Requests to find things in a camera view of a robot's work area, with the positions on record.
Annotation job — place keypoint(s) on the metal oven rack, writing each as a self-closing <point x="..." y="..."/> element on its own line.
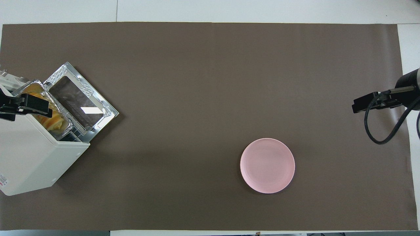
<point x="74" y="134"/>

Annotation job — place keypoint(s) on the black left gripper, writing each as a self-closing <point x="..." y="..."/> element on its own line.
<point x="8" y="108"/>

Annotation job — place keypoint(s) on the white toaster oven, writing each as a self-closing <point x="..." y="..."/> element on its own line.
<point x="32" y="157"/>

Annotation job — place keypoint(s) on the pink round plate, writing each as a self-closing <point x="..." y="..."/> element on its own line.
<point x="267" y="165"/>

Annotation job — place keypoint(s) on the glass oven door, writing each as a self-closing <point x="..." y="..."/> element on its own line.
<point x="78" y="98"/>

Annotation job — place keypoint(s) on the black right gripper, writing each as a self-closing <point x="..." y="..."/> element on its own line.
<point x="390" y="102"/>

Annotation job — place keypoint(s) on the brown table mat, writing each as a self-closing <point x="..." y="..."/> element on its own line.
<point x="203" y="98"/>

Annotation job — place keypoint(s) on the aluminium foil tray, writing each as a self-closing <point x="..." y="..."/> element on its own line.
<point x="66" y="127"/>

